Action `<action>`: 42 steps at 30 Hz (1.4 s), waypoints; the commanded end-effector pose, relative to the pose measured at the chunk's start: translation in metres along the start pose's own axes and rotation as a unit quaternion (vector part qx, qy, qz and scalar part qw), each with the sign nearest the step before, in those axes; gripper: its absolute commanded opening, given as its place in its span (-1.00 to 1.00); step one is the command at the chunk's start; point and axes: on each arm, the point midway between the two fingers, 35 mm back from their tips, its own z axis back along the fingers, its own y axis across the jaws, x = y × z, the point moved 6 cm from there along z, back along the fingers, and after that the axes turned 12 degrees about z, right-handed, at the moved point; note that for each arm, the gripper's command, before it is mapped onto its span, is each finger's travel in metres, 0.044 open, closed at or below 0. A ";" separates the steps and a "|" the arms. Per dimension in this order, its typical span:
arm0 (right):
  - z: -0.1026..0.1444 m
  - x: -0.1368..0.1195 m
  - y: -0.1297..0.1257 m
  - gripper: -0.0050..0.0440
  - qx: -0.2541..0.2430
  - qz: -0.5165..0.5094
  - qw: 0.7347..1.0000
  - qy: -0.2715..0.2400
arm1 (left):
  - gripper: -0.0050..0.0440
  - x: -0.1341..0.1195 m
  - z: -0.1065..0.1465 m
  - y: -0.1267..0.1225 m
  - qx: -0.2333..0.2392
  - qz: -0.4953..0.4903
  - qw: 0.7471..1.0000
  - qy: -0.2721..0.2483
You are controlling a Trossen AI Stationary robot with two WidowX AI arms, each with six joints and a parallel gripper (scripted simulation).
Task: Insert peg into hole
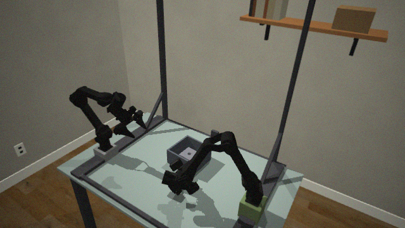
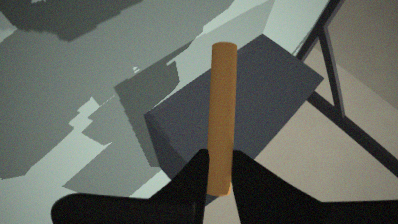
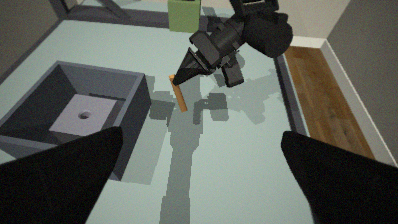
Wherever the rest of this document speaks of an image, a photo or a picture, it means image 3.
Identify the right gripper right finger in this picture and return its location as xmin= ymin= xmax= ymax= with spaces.
xmin=281 ymin=131 xmax=398 ymax=224

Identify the orange-brown wooden peg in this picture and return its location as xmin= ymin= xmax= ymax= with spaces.
xmin=169 ymin=74 xmax=188 ymax=112

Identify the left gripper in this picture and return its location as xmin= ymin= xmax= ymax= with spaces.
xmin=172 ymin=22 xmax=242 ymax=86

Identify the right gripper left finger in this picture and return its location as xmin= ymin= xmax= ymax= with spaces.
xmin=0 ymin=126 xmax=123 ymax=224

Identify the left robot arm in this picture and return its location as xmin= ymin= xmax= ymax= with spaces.
xmin=217 ymin=0 xmax=293 ymax=88

